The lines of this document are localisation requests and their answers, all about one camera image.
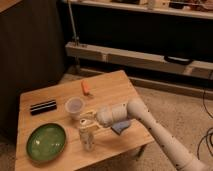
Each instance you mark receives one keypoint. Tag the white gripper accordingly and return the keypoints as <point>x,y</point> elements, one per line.
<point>106,117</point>

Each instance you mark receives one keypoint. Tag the clear plastic bottle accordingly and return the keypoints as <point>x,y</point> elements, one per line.
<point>87,138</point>

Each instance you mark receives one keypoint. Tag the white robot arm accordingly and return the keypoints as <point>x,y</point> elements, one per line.
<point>180,157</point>

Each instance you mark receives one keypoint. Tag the metal pole stand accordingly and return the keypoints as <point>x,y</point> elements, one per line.
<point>75,37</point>

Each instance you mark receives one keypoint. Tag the clear plastic cup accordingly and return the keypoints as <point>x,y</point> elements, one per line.
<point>75,106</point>

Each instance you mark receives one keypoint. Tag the blue sponge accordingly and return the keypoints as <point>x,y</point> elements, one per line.
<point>119,127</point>

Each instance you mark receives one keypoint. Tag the orange carrot toy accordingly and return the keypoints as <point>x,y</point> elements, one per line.
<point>85,89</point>

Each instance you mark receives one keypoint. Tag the black striped rectangular box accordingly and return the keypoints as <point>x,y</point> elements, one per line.
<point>43,107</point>

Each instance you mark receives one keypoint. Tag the green round plate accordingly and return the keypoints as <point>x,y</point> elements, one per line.
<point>46,142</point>

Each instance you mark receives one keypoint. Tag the white wooden shelf beam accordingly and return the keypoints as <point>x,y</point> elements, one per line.
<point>137,59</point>

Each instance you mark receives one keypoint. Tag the dark cabinet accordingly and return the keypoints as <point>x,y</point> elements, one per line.
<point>31,55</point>

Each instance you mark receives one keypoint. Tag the upper white shelf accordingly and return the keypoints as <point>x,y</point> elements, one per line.
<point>139,8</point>

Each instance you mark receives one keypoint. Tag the black handle on shelf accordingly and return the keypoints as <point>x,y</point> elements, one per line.
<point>178,60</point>

